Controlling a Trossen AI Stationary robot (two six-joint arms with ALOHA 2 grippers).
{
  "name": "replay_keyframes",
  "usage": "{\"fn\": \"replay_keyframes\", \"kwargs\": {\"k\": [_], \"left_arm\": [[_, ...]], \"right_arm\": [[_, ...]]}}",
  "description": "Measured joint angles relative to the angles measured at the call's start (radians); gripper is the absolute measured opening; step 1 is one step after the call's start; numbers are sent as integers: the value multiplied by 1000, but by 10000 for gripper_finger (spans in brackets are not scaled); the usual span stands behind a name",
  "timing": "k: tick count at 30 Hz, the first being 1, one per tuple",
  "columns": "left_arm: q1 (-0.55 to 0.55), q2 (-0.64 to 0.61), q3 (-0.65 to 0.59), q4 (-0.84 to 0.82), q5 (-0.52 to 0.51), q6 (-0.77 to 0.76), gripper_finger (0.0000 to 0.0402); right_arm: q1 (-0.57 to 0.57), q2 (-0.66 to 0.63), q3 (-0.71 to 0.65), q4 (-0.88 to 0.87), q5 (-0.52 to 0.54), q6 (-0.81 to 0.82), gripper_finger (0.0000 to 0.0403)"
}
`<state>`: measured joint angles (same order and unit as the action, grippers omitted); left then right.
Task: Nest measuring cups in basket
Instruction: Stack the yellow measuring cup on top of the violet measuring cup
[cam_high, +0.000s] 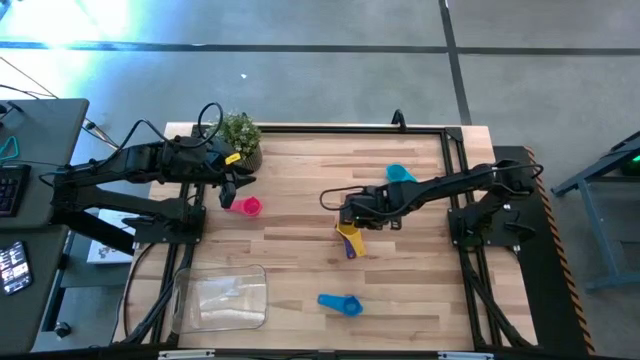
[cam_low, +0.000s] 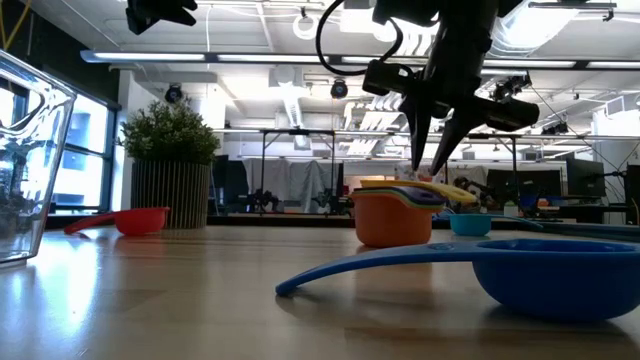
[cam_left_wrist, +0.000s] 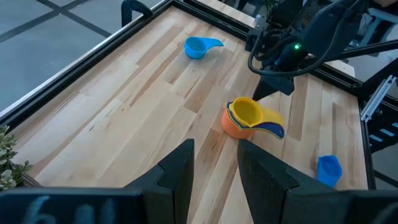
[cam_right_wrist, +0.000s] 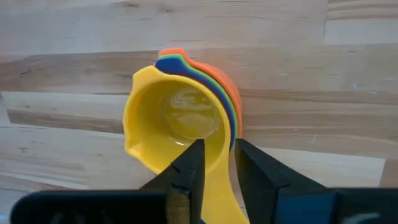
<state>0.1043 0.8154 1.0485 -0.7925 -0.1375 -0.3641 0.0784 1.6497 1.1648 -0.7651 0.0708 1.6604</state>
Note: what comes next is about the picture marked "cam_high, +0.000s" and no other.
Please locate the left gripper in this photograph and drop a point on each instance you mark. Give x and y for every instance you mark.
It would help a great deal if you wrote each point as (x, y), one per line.
(222, 165)

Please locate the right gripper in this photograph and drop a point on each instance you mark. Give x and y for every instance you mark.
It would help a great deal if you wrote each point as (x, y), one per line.
(370, 207)

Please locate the pink measuring cup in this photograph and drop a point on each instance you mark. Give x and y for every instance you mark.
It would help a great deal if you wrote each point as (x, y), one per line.
(251, 206)

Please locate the yellow measuring cup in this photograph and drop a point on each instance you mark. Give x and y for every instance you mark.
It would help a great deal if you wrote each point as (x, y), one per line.
(357, 239)

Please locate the teal measuring cup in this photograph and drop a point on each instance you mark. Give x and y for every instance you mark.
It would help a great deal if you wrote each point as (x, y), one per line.
(397, 173)

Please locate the blue measuring cup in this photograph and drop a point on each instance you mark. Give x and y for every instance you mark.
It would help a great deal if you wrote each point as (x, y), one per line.
(350, 306)

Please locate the clear plastic basket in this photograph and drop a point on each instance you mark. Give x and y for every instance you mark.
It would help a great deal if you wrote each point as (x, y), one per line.
(225, 300)

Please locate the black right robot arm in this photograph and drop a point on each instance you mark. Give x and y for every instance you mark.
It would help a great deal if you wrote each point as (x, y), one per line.
(450, 182)

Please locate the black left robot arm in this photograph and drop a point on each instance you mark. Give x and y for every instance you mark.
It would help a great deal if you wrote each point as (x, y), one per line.
(145, 160)

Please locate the yellow gripper tag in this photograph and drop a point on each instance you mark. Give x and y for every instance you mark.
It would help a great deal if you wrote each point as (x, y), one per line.
(233, 159)

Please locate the green plant in ribbed pot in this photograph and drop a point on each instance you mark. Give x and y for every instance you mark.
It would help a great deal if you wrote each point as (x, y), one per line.
(245, 132)

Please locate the dark curved table clamp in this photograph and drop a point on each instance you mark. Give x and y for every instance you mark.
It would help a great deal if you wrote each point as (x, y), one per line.
(398, 120)

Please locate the white printed paper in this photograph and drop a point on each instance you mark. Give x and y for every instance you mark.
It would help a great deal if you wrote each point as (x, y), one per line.
(107, 252)

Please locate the black desk support beam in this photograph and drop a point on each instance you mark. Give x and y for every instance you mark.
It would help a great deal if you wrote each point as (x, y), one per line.
(100, 235)

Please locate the grey desk top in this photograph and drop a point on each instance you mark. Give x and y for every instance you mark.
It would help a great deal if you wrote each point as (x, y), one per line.
(45, 140)
(40, 310)

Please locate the black hazard-striped floor mat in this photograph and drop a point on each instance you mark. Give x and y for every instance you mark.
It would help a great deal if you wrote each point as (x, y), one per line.
(545, 300)

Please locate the black keyboard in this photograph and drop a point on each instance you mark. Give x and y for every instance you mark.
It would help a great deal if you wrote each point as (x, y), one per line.
(12, 190)

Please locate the black round knob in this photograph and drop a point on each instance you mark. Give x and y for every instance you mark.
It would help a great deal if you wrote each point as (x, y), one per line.
(62, 330)

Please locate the teal loop tool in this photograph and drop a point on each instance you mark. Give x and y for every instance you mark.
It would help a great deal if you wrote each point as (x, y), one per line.
(15, 145)

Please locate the blue-grey metal cart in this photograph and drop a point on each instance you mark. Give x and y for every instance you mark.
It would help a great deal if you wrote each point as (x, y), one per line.
(597, 225)

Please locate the black smartphone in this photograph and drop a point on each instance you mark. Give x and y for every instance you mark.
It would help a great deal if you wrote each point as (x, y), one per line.
(15, 270)

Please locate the grey metal bracket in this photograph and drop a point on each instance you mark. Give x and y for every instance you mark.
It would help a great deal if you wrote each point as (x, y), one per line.
(185, 355)
(465, 356)

